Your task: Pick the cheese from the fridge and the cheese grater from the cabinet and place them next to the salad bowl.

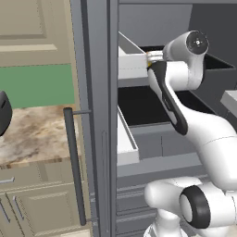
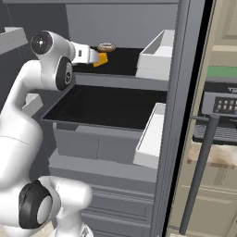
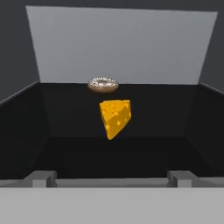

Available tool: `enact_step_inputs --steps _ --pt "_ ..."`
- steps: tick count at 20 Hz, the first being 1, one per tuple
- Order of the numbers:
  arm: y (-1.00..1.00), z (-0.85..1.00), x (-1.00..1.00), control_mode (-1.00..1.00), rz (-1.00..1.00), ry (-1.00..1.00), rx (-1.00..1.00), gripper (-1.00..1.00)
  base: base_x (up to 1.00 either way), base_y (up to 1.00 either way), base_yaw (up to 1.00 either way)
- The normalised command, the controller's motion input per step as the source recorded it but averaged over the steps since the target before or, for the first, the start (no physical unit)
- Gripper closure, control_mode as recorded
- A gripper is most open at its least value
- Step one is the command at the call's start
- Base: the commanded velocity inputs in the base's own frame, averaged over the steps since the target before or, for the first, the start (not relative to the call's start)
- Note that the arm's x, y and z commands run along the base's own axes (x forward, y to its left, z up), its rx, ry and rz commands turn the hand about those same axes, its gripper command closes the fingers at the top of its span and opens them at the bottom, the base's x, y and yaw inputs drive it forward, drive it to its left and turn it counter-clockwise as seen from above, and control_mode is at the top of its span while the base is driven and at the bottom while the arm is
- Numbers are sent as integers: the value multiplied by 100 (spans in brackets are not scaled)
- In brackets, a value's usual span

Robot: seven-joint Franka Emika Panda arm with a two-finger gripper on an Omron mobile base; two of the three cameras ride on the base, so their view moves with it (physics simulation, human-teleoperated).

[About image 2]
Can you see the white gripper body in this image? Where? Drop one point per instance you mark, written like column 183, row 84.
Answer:
column 94, row 56

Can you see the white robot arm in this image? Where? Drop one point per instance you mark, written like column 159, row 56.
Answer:
column 18, row 139

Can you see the yellow cheese wedge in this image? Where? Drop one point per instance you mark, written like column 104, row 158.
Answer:
column 102, row 59

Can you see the grey fridge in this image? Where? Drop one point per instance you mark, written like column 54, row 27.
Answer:
column 117, row 24

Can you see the white fridge door bin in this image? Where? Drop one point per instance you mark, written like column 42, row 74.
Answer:
column 154, row 63
column 151, row 145

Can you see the grey fridge door bin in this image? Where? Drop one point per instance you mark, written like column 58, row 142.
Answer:
column 12, row 40
column 32, row 103

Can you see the grey fridge door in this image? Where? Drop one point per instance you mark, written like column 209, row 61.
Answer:
column 177, row 123

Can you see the beige base cabinet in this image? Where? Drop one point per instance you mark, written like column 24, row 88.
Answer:
column 216, row 203

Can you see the brown glazed donut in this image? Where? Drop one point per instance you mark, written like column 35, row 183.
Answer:
column 106, row 47

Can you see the grey crisper drawer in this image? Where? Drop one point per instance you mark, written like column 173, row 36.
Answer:
column 77, row 143
column 118, row 151

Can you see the green flat item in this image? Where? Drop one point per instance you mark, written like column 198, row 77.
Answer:
column 222, row 71

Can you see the grey freezer drawer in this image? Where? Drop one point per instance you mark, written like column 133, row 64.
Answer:
column 123, row 197

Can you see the beige wall cabinet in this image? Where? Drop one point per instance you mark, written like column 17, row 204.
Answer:
column 228, row 24

